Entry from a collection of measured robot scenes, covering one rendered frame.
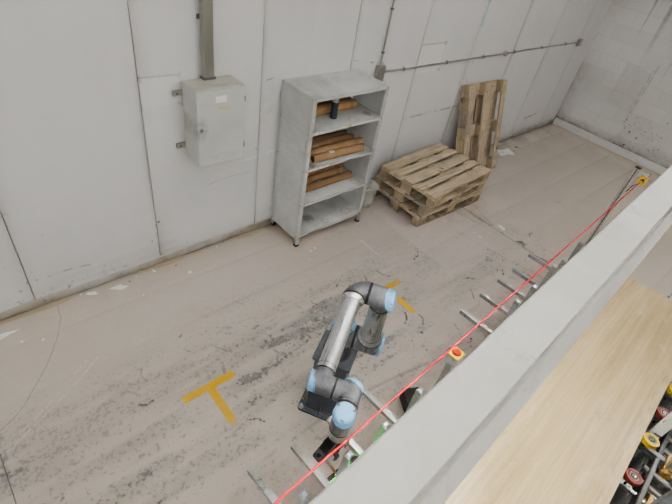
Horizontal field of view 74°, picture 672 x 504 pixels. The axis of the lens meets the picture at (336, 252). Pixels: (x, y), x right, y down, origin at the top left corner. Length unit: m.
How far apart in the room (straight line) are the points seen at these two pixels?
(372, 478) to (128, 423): 2.97
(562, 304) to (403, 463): 0.43
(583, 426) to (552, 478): 0.41
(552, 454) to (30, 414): 3.14
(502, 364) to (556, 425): 2.14
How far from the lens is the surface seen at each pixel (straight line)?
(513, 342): 0.75
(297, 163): 4.15
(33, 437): 3.58
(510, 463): 2.59
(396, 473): 0.57
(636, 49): 9.13
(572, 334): 0.98
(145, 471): 3.29
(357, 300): 2.22
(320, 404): 3.33
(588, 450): 2.86
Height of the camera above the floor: 2.97
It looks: 40 degrees down
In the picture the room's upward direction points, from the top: 12 degrees clockwise
